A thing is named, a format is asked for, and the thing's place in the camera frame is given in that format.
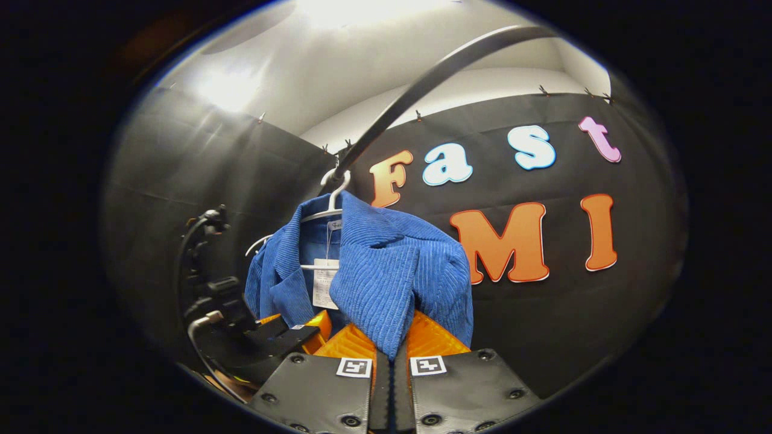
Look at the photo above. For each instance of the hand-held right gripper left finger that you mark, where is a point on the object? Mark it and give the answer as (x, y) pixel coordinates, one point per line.
(380, 398)

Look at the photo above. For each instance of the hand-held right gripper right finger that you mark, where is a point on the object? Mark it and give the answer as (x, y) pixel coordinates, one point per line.
(403, 398)

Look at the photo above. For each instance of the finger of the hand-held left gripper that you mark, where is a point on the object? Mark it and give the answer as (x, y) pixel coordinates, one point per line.
(295, 337)

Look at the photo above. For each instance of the white plastic clothes hanger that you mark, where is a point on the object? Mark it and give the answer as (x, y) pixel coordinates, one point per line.
(333, 196)
(256, 244)

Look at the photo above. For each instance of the black clothes rack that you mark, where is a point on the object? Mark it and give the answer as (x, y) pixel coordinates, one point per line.
(422, 84)

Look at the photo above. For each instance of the white paper garment tag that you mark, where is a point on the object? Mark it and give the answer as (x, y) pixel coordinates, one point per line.
(324, 289)

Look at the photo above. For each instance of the black backdrop cloth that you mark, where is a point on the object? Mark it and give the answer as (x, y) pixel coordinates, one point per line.
(573, 313)

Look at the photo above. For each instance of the large ceiling light panel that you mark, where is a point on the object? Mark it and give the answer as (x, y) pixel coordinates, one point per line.
(362, 9)

